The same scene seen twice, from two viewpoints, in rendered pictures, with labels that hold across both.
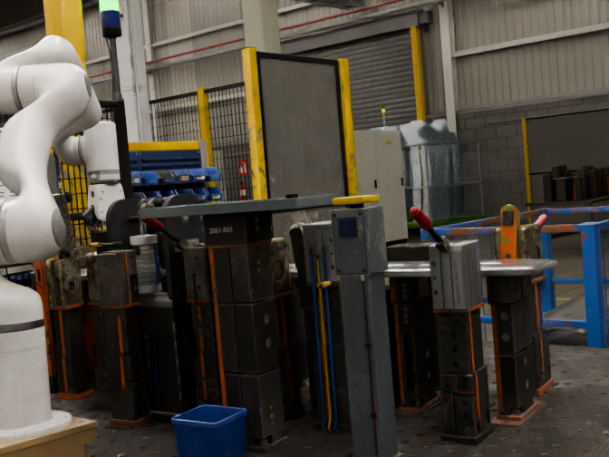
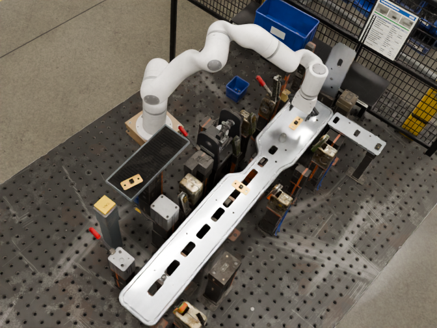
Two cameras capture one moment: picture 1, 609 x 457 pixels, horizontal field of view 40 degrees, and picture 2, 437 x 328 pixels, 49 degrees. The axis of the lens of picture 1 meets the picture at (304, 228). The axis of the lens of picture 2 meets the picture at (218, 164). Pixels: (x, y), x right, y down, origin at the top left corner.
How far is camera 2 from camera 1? 2.60 m
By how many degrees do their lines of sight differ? 84
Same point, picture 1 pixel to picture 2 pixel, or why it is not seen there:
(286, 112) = not seen: outside the picture
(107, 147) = (306, 82)
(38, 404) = (146, 128)
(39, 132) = (182, 66)
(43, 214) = (143, 92)
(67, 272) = (263, 105)
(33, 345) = (146, 116)
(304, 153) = not seen: outside the picture
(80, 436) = not seen: hidden behind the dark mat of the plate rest
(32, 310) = (147, 109)
